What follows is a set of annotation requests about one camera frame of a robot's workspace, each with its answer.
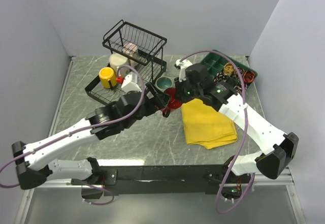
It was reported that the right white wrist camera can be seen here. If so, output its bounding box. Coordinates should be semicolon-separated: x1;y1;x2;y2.
174;59;193;82

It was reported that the black wire dish rack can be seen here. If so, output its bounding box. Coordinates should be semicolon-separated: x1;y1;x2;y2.
85;20;167;105

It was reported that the black front base beam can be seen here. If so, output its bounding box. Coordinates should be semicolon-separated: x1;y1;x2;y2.
96;163;244;197

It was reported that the white mug green interior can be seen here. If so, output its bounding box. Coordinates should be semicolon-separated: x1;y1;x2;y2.
109;53;129;74

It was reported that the yellow folded cloth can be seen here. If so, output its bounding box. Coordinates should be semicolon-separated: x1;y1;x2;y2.
181;99;238;150

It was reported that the dark patterned rolled item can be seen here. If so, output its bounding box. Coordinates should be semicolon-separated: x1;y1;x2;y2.
214;72;229;83

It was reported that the pink mug lilac interior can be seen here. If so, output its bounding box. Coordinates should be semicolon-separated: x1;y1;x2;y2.
122;42;138;68

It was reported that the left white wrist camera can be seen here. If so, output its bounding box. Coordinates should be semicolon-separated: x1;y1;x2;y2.
116;72;142;93

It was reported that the yellow enamel mug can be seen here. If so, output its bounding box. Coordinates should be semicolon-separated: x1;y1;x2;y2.
99;67;117;89

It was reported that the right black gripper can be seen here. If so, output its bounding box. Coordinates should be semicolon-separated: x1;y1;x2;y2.
174;74;203;103

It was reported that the aluminium frame rail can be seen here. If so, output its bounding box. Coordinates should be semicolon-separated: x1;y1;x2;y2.
38;168;294;188

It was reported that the brown patterned rolled item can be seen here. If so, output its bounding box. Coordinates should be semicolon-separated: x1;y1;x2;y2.
235;67;246;80

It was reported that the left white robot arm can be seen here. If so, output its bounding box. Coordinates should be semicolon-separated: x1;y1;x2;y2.
12;83;171;190

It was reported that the orange rolled item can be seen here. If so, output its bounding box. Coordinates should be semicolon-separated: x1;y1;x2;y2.
243;71;255;84

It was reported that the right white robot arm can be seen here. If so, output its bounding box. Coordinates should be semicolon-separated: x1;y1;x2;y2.
175;60;299;182

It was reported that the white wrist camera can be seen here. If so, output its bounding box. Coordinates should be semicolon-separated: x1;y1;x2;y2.
174;59;193;82
116;72;142;93

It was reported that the yellow-brown rolled item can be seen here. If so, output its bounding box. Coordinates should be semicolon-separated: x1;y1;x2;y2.
223;62;234;76

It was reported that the speckled blue-green mug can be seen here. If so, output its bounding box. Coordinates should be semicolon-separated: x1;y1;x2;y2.
155;76;174;92

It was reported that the pink-brown rolled item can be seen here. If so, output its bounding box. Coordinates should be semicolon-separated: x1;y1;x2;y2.
234;86;246;96

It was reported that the red cup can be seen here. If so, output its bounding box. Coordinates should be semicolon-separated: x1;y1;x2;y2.
162;87;182;118

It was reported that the green compartment tray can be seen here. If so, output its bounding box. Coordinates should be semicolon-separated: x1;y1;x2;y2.
200;53;258;90

